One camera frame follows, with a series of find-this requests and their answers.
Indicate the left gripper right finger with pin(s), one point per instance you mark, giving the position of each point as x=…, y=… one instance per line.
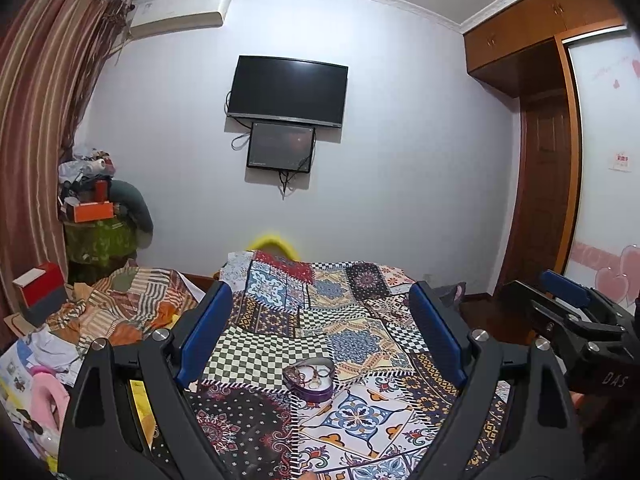
x=539, y=435

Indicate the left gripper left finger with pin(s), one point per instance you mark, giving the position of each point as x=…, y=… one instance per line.
x=102, y=436

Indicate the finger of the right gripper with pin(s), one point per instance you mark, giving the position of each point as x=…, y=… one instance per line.
x=580, y=297
x=570, y=331

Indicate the purple heart-shaped tin box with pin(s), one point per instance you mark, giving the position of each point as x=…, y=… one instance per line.
x=312, y=380

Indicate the dark bag on floor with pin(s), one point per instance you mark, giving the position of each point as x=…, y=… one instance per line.
x=451, y=295

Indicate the pink cloth item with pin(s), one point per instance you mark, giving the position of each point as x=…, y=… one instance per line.
x=48, y=400

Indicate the wooden door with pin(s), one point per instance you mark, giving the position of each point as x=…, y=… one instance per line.
x=548, y=174

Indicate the striped orange blanket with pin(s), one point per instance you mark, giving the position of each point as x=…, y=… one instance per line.
x=123, y=308

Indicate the red box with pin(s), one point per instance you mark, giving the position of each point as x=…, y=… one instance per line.
x=40, y=292

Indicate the patchwork patterned bedspread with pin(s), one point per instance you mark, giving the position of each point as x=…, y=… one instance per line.
x=389, y=400

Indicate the green patterned cloth stand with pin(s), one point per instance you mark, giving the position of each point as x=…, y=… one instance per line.
x=100, y=243

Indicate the orange box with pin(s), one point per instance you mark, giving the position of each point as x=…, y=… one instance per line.
x=90, y=212

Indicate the wooden overhead cabinet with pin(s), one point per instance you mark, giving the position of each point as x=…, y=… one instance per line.
x=515, y=50

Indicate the striped red curtain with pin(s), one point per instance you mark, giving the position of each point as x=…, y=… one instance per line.
x=52, y=52

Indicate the white air conditioner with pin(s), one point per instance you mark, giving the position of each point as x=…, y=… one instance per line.
x=158, y=17

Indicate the small wall monitor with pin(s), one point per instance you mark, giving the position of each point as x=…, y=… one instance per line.
x=280, y=147

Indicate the black wall television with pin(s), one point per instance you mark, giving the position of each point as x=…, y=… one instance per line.
x=288, y=90

